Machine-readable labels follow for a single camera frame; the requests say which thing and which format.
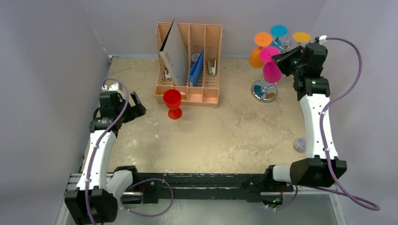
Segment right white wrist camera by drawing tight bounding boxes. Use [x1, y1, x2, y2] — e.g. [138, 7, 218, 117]
[314, 35, 327, 45]

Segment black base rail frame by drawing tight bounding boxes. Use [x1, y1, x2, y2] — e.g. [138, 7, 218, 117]
[67, 165, 337, 206]

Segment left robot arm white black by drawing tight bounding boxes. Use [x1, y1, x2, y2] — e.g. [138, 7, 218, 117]
[64, 91, 146, 225]

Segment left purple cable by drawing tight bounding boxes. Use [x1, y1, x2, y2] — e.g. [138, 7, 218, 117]
[84, 78, 174, 225]

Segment red wine glass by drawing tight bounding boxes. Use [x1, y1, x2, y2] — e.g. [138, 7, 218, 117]
[163, 89, 183, 120]

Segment blue wine glass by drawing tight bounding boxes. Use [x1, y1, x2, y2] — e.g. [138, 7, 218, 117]
[270, 24, 289, 51]

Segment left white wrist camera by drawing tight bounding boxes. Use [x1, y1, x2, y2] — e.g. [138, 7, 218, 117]
[108, 82, 123, 92]

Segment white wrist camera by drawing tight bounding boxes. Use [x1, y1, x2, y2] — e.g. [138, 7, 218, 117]
[314, 35, 327, 45]
[108, 82, 123, 92]

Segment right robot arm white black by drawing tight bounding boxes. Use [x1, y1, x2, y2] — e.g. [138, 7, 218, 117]
[263, 43, 347, 191]

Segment grey white folder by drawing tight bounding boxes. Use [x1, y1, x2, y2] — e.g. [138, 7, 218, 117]
[159, 19, 189, 86]

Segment tape roll in organizer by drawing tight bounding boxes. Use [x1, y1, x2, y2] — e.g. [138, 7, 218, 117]
[191, 53, 200, 65]

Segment grey stapler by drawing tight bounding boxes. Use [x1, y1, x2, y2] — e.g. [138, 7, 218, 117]
[207, 60, 217, 76]

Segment peach plastic desk organizer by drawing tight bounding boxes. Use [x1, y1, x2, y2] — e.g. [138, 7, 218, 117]
[154, 23, 222, 107]

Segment blue folder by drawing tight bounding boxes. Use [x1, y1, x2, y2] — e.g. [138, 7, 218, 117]
[188, 49, 204, 87]

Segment chrome wine glass rack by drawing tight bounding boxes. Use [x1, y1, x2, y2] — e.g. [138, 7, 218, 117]
[251, 38, 296, 104]

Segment orange wine glass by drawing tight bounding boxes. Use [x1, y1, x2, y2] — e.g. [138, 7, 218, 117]
[248, 32, 272, 68]

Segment pink wine glass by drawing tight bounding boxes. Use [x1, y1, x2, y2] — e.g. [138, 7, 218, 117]
[259, 46, 282, 83]

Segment yellow wine glass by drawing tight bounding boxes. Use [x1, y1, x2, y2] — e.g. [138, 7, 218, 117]
[292, 31, 311, 46]

